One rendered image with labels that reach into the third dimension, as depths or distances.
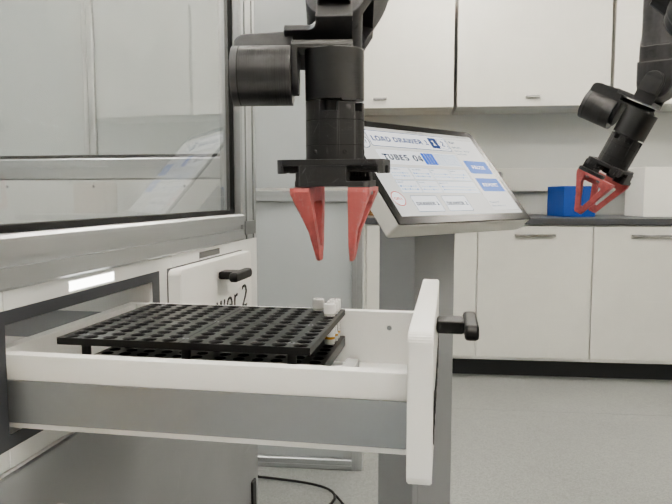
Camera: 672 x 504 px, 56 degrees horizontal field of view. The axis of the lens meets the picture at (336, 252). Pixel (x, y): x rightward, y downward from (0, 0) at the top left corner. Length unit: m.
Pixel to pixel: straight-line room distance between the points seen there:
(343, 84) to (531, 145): 3.78
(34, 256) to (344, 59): 0.33
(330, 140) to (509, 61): 3.46
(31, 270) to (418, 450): 0.35
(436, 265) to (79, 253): 1.09
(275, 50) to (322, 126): 0.08
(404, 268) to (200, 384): 1.10
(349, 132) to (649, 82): 0.73
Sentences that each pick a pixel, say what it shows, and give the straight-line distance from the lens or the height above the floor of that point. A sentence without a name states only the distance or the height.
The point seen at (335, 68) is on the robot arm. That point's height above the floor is 1.14.
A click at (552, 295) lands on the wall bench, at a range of 3.69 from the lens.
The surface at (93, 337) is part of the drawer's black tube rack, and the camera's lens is 0.59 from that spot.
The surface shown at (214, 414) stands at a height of 0.86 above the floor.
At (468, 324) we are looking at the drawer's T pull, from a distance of 0.55.
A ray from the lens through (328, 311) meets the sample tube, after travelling 0.64.
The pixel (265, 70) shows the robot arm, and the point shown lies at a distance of 0.61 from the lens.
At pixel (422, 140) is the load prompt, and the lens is 1.64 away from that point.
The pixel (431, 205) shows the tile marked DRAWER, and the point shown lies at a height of 1.00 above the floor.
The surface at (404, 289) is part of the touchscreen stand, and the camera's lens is 1.56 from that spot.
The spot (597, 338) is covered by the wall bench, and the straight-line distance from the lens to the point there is 3.80.
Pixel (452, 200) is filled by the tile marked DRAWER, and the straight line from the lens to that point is 1.52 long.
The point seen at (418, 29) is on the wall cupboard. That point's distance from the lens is 4.04.
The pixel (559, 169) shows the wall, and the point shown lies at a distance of 4.34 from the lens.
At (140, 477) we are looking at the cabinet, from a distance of 0.81.
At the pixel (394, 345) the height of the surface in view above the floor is 0.86.
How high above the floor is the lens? 1.02
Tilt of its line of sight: 5 degrees down
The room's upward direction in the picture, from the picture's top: straight up
